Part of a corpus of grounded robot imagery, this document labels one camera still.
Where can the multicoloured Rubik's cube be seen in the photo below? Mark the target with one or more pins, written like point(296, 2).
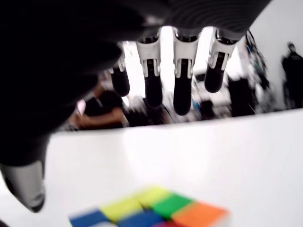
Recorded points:
point(165, 208)

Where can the person in black clothes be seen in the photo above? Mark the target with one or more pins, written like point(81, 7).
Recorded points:
point(293, 71)

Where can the black cabinet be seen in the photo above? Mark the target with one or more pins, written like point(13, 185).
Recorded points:
point(241, 97)

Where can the person in black shirt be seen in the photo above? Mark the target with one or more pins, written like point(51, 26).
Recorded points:
point(106, 104)

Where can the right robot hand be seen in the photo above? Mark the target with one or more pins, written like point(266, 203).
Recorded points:
point(59, 47)

